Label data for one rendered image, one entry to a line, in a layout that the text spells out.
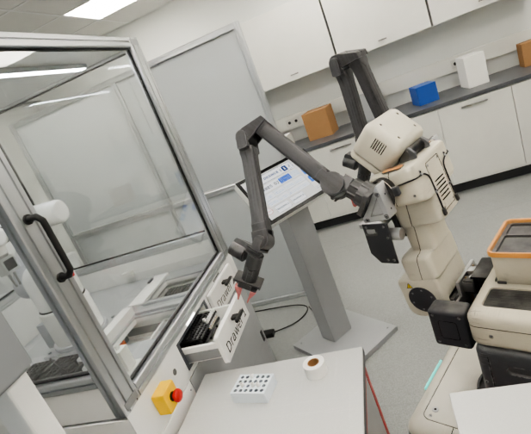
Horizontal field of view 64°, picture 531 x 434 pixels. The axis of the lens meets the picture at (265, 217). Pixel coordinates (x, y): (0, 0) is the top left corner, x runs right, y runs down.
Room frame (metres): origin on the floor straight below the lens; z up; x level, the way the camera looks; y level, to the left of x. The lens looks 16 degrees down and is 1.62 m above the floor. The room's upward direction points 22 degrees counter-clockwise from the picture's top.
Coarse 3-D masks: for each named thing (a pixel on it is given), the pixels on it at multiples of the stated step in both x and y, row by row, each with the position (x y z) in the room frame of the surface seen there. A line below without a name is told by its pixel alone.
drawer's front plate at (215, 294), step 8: (224, 272) 1.79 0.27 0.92; (232, 272) 1.87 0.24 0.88; (216, 280) 1.73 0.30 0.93; (232, 280) 1.83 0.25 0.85; (216, 288) 1.67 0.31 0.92; (224, 288) 1.73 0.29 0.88; (232, 288) 1.80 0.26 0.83; (208, 296) 1.60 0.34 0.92; (216, 296) 1.64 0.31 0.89; (216, 304) 1.61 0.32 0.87; (224, 304) 1.67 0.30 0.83
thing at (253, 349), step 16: (256, 320) 1.94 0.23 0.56; (256, 336) 1.87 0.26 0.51; (240, 352) 1.66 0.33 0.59; (256, 352) 1.80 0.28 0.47; (272, 352) 1.95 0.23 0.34; (208, 368) 1.41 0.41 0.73; (224, 368) 1.50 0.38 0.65; (192, 384) 1.29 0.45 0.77; (192, 400) 1.25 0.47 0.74; (176, 416) 1.15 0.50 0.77; (176, 432) 1.12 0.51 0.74
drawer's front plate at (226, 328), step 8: (240, 296) 1.52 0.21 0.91; (232, 304) 1.44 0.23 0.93; (240, 304) 1.49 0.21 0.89; (232, 312) 1.41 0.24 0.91; (248, 312) 1.53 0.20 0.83; (224, 320) 1.35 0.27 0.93; (232, 320) 1.39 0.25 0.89; (240, 320) 1.44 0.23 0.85; (224, 328) 1.31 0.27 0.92; (232, 328) 1.37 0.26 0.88; (240, 328) 1.42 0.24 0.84; (216, 336) 1.26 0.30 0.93; (224, 336) 1.29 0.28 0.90; (232, 336) 1.34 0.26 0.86; (240, 336) 1.39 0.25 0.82; (216, 344) 1.26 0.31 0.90; (224, 344) 1.27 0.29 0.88; (232, 344) 1.32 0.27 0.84; (224, 352) 1.25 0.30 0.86; (232, 352) 1.30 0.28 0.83; (224, 360) 1.26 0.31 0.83
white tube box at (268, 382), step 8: (240, 376) 1.19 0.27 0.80; (248, 376) 1.18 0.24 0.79; (256, 376) 1.16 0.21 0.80; (264, 376) 1.14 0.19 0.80; (272, 376) 1.13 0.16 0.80; (248, 384) 1.14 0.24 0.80; (264, 384) 1.11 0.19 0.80; (272, 384) 1.12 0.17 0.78; (232, 392) 1.13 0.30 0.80; (240, 392) 1.12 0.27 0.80; (248, 392) 1.10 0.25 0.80; (256, 392) 1.09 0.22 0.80; (264, 392) 1.08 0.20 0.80; (272, 392) 1.11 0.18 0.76; (240, 400) 1.12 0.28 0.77; (248, 400) 1.10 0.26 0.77; (256, 400) 1.09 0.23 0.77; (264, 400) 1.07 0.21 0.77
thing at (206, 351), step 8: (200, 312) 1.56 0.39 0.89; (216, 312) 1.54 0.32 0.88; (224, 312) 1.53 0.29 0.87; (216, 328) 1.49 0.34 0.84; (200, 344) 1.31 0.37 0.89; (208, 344) 1.29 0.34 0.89; (184, 352) 1.32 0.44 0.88; (192, 352) 1.31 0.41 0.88; (200, 352) 1.30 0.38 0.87; (208, 352) 1.29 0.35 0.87; (216, 352) 1.28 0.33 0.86; (192, 360) 1.31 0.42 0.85; (200, 360) 1.31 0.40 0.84
